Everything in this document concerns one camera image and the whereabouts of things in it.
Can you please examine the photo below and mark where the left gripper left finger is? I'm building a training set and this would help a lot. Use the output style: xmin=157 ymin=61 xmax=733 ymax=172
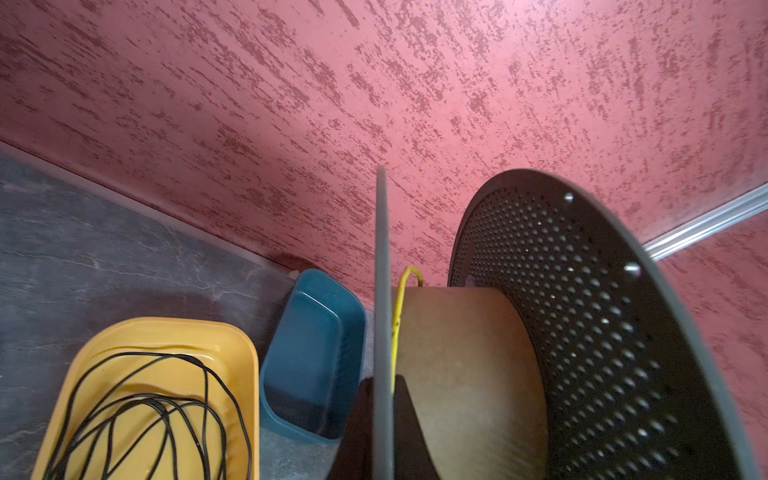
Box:
xmin=326 ymin=378 xmax=373 ymax=480

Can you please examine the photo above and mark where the black cable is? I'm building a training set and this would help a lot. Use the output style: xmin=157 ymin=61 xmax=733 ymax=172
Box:
xmin=44 ymin=351 xmax=253 ymax=480

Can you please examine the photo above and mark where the teal plastic bin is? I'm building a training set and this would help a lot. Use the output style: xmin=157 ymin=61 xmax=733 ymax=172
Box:
xmin=259 ymin=269 xmax=366 ymax=444

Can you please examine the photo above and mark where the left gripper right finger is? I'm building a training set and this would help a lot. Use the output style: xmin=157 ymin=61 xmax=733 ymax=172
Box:
xmin=393 ymin=375 xmax=440 ymax=480

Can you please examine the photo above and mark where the yellow plastic bin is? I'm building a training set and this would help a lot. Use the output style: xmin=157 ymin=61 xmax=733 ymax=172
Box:
xmin=33 ymin=317 xmax=260 ymax=479

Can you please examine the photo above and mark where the yellow cable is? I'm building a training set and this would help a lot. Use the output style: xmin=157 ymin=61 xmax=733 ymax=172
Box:
xmin=391 ymin=265 xmax=425 ymax=395

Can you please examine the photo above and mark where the black cable spool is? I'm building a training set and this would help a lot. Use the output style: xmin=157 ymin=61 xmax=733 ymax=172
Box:
xmin=371 ymin=169 xmax=760 ymax=479

